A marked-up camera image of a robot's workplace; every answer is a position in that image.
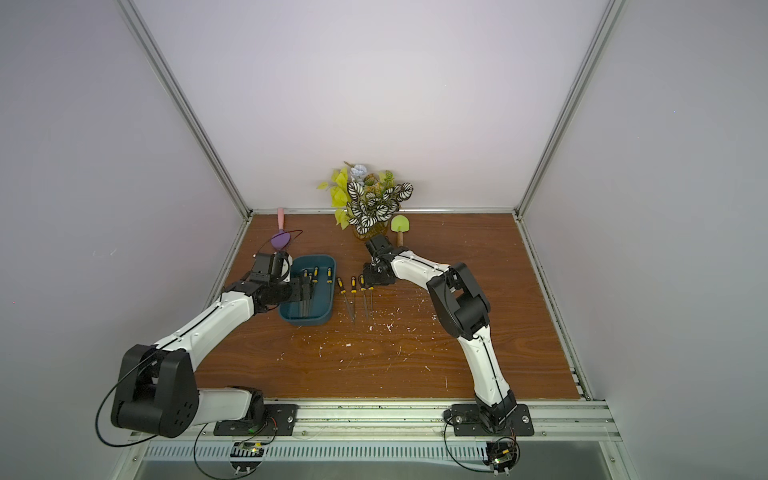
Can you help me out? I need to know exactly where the green spatula wooden handle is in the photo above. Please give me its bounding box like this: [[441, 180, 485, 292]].
[[390, 215, 410, 247]]

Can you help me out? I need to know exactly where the controller board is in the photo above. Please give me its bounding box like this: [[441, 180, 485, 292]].
[[486, 437, 521, 475], [229, 442, 266, 477]]

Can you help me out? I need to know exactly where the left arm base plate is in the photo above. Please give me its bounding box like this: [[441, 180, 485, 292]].
[[213, 403, 299, 437]]

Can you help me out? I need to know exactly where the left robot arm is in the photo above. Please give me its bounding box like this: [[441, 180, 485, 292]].
[[110, 251, 315, 438]]

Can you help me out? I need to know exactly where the potted plant in glass vase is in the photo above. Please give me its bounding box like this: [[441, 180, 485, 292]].
[[316, 162, 414, 240]]

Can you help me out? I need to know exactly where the right controller board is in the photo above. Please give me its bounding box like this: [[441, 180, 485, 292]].
[[486, 437, 521, 475]]

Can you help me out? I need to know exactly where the purple heart-shaped spatula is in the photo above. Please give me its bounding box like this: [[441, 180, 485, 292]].
[[270, 208, 291, 251]]

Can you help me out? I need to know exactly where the left controller board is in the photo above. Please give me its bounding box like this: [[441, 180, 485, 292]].
[[229, 442, 266, 477]]

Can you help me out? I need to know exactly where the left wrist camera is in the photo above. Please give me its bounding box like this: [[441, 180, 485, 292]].
[[275, 251, 293, 282]]

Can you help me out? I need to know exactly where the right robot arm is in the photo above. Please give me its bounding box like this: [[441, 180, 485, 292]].
[[363, 235, 517, 432]]

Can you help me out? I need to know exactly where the teal plastic storage box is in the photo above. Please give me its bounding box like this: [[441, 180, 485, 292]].
[[278, 254, 336, 326]]

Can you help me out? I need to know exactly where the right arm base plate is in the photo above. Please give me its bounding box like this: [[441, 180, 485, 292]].
[[442, 403, 535, 437]]

